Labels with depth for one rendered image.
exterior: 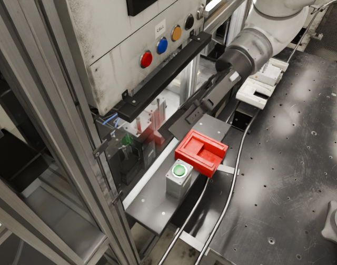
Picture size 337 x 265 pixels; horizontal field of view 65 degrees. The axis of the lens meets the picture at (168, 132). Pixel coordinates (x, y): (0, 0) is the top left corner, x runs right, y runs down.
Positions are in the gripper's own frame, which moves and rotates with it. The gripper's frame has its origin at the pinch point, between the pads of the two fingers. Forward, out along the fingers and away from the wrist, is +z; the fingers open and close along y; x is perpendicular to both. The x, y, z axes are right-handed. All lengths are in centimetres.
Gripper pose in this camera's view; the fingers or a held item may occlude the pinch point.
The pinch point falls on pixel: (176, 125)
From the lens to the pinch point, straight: 54.5
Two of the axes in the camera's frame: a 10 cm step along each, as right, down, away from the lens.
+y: 2.7, -0.1, -9.6
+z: -6.9, 7.0, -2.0
